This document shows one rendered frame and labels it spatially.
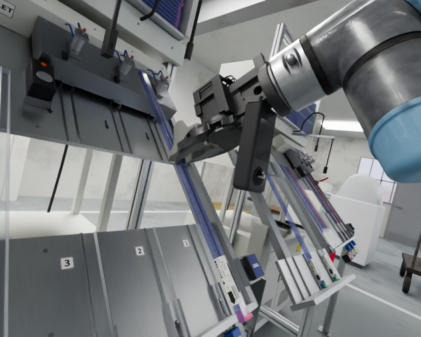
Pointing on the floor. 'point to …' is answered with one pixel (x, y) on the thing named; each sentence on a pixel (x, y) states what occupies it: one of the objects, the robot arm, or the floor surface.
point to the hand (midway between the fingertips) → (178, 161)
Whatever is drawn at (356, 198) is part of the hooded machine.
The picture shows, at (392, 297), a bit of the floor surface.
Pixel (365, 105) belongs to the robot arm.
